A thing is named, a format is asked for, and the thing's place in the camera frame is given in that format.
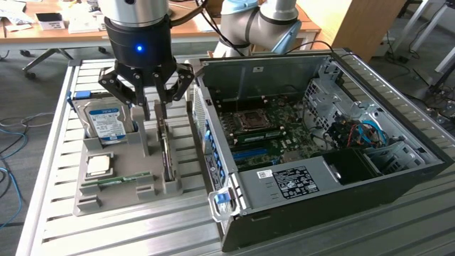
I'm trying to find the grey power supply unit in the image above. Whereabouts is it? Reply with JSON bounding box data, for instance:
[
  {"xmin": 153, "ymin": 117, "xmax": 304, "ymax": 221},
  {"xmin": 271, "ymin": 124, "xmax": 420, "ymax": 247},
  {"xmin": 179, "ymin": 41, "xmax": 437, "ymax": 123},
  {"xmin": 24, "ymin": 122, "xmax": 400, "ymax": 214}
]
[{"xmin": 236, "ymin": 159, "xmax": 343, "ymax": 212}]

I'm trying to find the green RAM stick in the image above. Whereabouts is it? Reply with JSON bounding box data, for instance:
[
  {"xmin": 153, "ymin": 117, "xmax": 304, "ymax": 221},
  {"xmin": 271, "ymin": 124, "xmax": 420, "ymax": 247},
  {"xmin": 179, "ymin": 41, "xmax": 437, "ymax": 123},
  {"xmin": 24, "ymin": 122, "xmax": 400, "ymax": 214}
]
[{"xmin": 80, "ymin": 172, "xmax": 152, "ymax": 187}]

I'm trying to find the silver CPU chip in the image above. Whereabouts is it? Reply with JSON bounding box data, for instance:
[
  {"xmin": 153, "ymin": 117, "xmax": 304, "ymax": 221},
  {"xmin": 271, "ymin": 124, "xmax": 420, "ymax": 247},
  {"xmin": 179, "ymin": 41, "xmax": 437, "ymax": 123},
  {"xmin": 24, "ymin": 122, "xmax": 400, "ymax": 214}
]
[{"xmin": 85, "ymin": 155, "xmax": 114, "ymax": 177}]

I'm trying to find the metal disk bay cage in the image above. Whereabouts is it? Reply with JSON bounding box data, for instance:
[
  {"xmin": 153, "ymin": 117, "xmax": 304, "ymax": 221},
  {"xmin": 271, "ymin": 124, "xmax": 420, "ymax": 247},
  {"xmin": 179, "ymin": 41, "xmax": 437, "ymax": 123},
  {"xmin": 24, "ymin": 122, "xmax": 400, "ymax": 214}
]
[{"xmin": 304, "ymin": 77, "xmax": 381, "ymax": 139}]

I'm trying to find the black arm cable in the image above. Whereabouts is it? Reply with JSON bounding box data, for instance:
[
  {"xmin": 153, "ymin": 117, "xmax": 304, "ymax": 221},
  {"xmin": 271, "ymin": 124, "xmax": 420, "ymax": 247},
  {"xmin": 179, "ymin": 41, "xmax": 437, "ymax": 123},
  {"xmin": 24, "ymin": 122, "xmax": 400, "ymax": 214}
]
[{"xmin": 197, "ymin": 0, "xmax": 247, "ymax": 57}]

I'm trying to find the blue floor cable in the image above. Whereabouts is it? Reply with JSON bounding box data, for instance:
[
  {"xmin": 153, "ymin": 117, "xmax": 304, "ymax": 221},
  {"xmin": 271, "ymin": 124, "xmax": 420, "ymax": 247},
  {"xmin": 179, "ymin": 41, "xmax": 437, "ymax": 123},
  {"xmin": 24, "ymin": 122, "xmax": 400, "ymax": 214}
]
[{"xmin": 0, "ymin": 127, "xmax": 28, "ymax": 230}]

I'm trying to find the wooden cabinet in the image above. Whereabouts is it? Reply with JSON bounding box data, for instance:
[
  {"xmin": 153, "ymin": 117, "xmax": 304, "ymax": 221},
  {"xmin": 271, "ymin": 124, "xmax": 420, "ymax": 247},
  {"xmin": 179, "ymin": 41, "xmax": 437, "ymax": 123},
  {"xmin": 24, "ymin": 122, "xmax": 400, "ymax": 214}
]
[{"xmin": 296, "ymin": 0, "xmax": 407, "ymax": 62}]

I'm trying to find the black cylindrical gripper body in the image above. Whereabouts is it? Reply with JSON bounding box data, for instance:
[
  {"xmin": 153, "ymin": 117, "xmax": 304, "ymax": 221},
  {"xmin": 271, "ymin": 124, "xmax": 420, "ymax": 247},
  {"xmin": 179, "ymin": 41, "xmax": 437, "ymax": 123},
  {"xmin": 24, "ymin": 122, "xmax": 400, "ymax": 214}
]
[{"xmin": 102, "ymin": 15, "xmax": 177, "ymax": 87}]

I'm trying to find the graphics card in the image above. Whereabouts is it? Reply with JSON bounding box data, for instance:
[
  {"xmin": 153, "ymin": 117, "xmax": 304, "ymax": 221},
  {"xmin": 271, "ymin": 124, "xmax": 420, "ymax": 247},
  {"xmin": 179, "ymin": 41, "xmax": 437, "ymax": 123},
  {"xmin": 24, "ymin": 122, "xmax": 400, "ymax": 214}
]
[{"xmin": 153, "ymin": 99, "xmax": 177, "ymax": 183}]

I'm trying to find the hard disk with blue label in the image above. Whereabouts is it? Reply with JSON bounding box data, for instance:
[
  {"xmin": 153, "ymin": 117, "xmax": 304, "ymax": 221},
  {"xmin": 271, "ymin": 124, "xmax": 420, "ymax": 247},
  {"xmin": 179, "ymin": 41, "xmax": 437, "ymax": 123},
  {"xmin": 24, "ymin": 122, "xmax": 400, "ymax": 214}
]
[{"xmin": 72, "ymin": 91, "xmax": 138, "ymax": 146}]

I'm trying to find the wooden desk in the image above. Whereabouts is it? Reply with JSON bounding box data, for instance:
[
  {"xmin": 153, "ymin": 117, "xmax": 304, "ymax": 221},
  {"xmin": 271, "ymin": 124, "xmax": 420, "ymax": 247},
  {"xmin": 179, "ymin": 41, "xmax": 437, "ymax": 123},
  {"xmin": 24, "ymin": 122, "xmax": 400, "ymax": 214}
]
[{"xmin": 0, "ymin": 0, "xmax": 323, "ymax": 51}]

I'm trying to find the blue wire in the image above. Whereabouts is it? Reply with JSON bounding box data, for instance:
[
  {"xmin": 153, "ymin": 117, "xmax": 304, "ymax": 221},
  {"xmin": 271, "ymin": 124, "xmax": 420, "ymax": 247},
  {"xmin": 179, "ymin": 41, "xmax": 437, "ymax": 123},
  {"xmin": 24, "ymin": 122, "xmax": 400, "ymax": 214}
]
[{"xmin": 355, "ymin": 120, "xmax": 391, "ymax": 147}]

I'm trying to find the green motherboard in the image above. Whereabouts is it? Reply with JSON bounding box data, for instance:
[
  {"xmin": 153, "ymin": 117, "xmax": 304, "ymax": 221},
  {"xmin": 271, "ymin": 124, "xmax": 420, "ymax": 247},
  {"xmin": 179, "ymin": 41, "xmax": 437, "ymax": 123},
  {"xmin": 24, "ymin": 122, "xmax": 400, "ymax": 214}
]
[{"xmin": 215, "ymin": 95, "xmax": 333, "ymax": 172}]

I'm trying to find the grey floor cable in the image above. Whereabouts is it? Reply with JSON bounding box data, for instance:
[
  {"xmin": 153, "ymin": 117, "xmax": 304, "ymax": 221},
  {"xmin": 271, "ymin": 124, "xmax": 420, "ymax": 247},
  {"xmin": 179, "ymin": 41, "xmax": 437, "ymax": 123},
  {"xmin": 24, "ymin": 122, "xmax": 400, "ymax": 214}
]
[{"xmin": 0, "ymin": 111, "xmax": 56, "ymax": 129}]

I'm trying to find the black cable behind case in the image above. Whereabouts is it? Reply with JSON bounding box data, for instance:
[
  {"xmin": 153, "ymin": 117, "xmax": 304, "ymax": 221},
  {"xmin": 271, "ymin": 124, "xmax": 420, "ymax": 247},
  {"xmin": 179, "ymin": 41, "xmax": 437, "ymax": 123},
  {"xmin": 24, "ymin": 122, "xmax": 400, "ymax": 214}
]
[{"xmin": 300, "ymin": 40, "xmax": 359, "ymax": 57}]

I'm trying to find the white table leg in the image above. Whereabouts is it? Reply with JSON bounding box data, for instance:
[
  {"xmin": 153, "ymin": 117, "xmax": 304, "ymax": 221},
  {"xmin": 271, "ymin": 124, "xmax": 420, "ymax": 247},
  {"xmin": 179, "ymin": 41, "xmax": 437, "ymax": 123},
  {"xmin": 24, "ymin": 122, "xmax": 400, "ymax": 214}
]
[{"xmin": 388, "ymin": 0, "xmax": 455, "ymax": 54}]

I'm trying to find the blue expansion slot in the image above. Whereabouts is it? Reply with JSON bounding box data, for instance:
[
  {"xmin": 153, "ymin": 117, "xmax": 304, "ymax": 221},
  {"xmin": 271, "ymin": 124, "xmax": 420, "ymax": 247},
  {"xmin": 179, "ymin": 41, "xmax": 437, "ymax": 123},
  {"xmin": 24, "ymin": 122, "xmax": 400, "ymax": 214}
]
[{"xmin": 231, "ymin": 147, "xmax": 269, "ymax": 160}]

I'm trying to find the red wire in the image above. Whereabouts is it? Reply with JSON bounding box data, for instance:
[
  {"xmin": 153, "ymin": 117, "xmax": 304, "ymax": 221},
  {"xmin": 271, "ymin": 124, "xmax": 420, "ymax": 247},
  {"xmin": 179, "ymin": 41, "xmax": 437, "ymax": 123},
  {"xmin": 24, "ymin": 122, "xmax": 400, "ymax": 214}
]
[{"xmin": 345, "ymin": 123, "xmax": 367, "ymax": 147}]

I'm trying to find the CPU socket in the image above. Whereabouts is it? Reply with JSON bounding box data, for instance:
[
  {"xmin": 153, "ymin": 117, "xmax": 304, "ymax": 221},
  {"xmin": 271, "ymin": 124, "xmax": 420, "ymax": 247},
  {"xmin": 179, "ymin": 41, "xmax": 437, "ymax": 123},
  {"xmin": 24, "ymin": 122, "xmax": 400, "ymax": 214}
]
[{"xmin": 236, "ymin": 109, "xmax": 269, "ymax": 131}]

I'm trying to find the black open PC case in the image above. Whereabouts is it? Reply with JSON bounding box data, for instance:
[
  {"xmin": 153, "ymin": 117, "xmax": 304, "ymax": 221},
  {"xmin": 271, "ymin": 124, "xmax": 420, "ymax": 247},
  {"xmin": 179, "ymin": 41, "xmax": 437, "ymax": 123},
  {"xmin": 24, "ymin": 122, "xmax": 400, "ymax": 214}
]
[{"xmin": 185, "ymin": 51, "xmax": 455, "ymax": 253}]

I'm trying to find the grey parts rack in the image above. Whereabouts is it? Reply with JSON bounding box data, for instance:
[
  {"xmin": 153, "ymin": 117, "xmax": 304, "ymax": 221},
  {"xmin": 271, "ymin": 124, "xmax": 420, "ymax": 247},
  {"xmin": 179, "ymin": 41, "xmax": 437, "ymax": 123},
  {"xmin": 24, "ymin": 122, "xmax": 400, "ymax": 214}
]
[{"xmin": 72, "ymin": 90, "xmax": 187, "ymax": 217}]

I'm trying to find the white stack of papers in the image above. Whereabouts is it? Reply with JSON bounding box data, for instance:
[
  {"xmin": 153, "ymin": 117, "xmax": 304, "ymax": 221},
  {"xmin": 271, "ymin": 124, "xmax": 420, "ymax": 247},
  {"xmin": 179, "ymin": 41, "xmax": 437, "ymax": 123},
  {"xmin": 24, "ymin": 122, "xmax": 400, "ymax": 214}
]
[{"xmin": 66, "ymin": 10, "xmax": 101, "ymax": 34}]

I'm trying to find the white open box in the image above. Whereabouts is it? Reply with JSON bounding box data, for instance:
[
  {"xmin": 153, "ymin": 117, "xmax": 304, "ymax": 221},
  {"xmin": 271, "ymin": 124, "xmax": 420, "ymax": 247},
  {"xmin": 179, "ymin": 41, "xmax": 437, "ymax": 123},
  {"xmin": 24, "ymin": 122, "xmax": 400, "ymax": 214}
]
[{"xmin": 34, "ymin": 12, "xmax": 66, "ymax": 31}]

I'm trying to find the grey chair base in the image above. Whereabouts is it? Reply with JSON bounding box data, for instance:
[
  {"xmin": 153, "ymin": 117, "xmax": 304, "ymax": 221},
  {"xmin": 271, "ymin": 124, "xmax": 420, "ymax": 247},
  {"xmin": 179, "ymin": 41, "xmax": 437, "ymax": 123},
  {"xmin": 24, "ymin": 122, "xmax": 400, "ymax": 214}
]
[{"xmin": 20, "ymin": 46, "xmax": 108, "ymax": 79}]

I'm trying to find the installed RAM stick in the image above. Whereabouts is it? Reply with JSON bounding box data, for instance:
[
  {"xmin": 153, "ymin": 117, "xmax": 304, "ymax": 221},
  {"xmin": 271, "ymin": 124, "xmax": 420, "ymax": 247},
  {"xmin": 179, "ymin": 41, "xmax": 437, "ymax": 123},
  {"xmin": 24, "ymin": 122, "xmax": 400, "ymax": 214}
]
[{"xmin": 231, "ymin": 130, "xmax": 287, "ymax": 145}]

